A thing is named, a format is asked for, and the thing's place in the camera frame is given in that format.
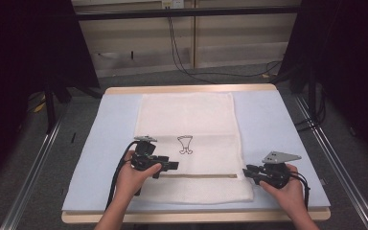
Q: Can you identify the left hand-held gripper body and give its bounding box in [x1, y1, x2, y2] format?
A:
[130, 135, 163, 172]

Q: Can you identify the aluminium floor rail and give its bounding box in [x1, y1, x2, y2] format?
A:
[294, 95, 368, 230]
[0, 117, 65, 230]

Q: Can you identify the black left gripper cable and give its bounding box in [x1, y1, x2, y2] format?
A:
[104, 140, 139, 211]

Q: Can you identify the person's right hand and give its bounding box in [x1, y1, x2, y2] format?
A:
[260, 163, 305, 210]

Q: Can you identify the wooden table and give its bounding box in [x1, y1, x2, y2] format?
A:
[60, 83, 332, 224]

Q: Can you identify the black curtain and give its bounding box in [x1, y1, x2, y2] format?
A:
[279, 0, 368, 169]
[0, 0, 102, 193]

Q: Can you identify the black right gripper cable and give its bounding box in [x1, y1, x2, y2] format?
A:
[287, 170, 311, 211]

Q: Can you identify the person's left hand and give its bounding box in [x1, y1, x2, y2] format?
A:
[115, 149, 163, 200]

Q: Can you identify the white wall outlet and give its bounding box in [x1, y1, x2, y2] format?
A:
[160, 0, 185, 10]

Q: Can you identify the black floor cable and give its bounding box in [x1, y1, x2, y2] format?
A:
[167, 16, 283, 85]

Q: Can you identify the white towel with print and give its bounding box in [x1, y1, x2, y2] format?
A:
[133, 91, 255, 205]

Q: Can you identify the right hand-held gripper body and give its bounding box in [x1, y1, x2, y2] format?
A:
[258, 150, 303, 190]

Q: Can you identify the black horizontal bar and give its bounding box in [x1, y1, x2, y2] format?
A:
[76, 5, 302, 22]

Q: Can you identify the light blue table mat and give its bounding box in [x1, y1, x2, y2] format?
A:
[61, 89, 332, 215]

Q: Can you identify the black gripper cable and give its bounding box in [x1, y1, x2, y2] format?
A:
[104, 140, 139, 211]
[287, 170, 311, 211]

